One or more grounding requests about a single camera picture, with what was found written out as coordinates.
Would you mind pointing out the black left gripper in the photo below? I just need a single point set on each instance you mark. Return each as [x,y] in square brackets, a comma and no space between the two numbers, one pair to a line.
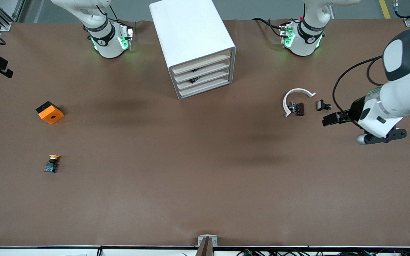
[355,109]

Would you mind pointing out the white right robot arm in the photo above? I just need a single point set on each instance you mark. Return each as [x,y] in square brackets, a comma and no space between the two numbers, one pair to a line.
[109,49]

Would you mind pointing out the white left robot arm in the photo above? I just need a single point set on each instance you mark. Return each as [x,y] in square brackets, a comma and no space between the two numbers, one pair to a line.
[408,92]

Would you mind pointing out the yellow cap push button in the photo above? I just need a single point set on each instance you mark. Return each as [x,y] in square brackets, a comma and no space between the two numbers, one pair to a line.
[52,165]

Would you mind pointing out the white drawer cabinet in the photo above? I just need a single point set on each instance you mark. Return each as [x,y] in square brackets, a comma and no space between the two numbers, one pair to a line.
[187,32]

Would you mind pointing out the small black clip component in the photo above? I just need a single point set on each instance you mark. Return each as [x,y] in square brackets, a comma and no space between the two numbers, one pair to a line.
[321,105]

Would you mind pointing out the small brown black component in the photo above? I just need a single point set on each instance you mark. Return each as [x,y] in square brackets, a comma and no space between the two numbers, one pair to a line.
[300,109]

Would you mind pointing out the orange and black box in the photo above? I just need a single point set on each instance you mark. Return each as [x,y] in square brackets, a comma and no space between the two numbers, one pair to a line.
[52,115]

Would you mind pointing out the brown table mat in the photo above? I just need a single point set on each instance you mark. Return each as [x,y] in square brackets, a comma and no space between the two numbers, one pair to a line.
[205,177]

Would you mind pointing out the grey metal bracket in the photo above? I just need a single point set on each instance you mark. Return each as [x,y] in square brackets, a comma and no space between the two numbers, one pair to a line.
[214,241]

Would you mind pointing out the dark brown post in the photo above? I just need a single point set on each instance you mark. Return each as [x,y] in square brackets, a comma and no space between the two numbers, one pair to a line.
[205,249]

